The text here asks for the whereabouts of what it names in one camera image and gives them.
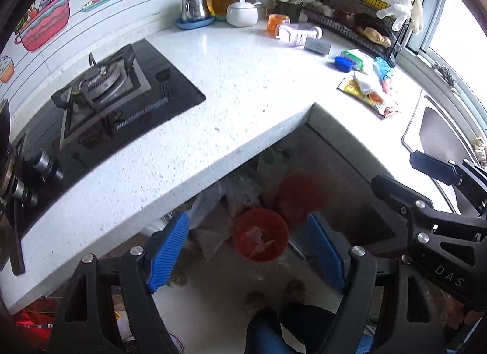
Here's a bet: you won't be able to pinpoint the metal base cabinet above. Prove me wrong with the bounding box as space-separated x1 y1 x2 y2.
278 104 408 263

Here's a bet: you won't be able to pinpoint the blue saucer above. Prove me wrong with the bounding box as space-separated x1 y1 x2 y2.
175 14 216 30

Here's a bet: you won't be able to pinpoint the white sugar bowl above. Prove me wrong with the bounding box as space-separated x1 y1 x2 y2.
226 0 263 28

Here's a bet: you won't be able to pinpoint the green white box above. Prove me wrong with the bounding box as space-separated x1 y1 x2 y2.
340 49 375 73

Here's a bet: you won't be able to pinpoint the pile of clear plastic bags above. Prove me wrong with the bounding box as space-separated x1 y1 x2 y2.
188 148 293 259

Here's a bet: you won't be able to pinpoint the black frying pan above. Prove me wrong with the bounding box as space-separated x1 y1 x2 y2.
0 99 19 221

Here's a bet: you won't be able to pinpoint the person's blue jeans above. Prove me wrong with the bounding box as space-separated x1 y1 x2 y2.
243 301 343 354

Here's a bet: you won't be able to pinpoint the person's right shoe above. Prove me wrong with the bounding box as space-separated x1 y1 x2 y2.
283 280 308 303

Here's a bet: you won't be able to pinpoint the dark utensil cup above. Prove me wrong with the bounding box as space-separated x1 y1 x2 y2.
275 0 303 24

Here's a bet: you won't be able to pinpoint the kitchen wall sticker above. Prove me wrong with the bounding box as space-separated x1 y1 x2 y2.
0 0 170 84

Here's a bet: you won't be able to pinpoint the clear plastic container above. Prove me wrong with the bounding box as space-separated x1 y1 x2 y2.
276 22 324 48

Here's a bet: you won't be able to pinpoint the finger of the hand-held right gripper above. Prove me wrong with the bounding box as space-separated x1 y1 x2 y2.
410 151 487 202
371 174 487 233

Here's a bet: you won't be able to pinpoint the small grey box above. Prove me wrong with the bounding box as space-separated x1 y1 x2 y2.
304 39 331 55

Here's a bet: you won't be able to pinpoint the red packaging bag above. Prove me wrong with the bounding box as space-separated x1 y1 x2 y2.
13 297 61 343

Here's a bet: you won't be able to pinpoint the orange plastic cup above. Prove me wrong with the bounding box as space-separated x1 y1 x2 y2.
267 13 291 37

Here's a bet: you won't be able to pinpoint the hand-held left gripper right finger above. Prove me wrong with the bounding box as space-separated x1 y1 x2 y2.
306 212 447 354

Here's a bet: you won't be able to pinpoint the window frame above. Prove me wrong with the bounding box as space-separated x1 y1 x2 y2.
403 0 487 172

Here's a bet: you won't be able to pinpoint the person's shoe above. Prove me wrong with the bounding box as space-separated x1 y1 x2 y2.
245 290 269 314
283 280 308 303

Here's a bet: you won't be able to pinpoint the sauce packet wrapper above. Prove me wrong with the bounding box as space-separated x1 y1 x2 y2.
337 74 403 120

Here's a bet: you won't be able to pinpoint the blue pink plastic bag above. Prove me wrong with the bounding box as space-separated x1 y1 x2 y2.
373 57 396 95

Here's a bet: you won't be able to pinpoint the steel teapot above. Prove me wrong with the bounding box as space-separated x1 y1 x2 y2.
180 0 211 23

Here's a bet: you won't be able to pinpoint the black glass gas stove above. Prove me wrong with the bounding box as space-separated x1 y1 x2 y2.
11 39 207 236

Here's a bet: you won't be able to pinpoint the tan lumpy root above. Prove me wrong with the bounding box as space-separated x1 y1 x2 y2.
365 27 392 48

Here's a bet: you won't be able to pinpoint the dark dish scrubber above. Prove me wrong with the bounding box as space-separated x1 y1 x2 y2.
432 62 459 88

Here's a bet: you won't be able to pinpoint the stainless steel sink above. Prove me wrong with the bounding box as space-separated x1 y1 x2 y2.
401 89 487 214

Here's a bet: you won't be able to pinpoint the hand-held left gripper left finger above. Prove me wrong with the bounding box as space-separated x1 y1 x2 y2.
49 211 191 354

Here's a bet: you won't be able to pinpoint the red trash bin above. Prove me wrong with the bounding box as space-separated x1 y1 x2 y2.
232 208 290 262

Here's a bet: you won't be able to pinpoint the white rubber glove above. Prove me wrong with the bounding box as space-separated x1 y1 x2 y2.
376 0 424 33

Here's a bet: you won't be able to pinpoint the black wire rack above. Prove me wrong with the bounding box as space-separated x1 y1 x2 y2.
304 0 419 69

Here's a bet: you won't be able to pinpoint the beige dish rag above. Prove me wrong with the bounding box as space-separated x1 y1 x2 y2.
472 137 487 168

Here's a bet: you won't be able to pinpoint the silver stove knob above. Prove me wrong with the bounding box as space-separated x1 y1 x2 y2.
11 179 39 208
32 150 65 184

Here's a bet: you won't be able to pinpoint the person's left shoe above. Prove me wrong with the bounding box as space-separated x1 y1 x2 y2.
245 290 269 314

